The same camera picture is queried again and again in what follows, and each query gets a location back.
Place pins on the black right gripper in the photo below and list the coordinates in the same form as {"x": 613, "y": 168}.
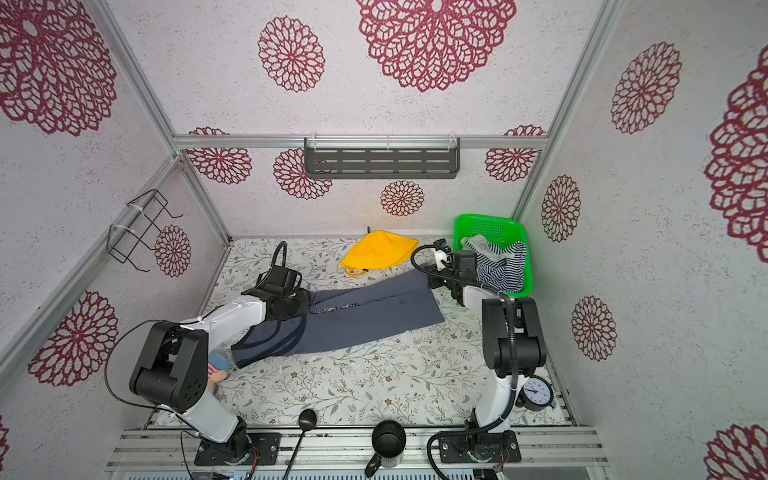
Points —
{"x": 443, "y": 279}

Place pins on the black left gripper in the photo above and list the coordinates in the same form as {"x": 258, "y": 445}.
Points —
{"x": 302, "y": 296}

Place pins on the grey blue tank top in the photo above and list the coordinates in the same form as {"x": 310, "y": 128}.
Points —
{"x": 339, "y": 319}

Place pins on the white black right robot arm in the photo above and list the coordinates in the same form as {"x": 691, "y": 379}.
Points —
{"x": 513, "y": 349}

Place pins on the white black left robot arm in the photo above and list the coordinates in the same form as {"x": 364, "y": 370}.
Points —
{"x": 172, "y": 368}

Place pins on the striped tank top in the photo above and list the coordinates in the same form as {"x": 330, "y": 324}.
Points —
{"x": 502, "y": 267}

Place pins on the green plastic basket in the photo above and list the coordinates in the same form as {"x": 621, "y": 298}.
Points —
{"x": 500, "y": 231}

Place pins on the cartoon boy plush doll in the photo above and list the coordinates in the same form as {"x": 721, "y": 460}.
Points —
{"x": 218, "y": 369}

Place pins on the yellow fabric hat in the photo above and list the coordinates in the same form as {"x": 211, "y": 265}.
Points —
{"x": 378, "y": 250}

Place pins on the black ladle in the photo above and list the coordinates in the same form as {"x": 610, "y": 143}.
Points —
{"x": 307, "y": 421}

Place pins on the round pressure gauge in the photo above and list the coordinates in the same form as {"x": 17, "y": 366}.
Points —
{"x": 536, "y": 394}

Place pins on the black mug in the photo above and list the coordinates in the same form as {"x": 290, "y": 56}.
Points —
{"x": 388, "y": 442}

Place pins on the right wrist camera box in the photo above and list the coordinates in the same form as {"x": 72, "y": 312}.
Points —
{"x": 464, "y": 264}

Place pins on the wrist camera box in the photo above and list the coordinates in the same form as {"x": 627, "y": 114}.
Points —
{"x": 464, "y": 264}
{"x": 277, "y": 282}

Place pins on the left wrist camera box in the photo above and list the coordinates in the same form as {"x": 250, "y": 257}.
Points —
{"x": 277, "y": 282}

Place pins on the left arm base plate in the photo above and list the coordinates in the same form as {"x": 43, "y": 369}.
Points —
{"x": 260, "y": 448}

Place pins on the grey wall shelf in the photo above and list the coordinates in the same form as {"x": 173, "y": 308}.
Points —
{"x": 386, "y": 159}

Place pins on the black wire wall rack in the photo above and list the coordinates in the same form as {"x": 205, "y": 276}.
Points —
{"x": 126, "y": 236}

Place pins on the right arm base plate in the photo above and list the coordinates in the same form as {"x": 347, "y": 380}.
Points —
{"x": 491, "y": 448}

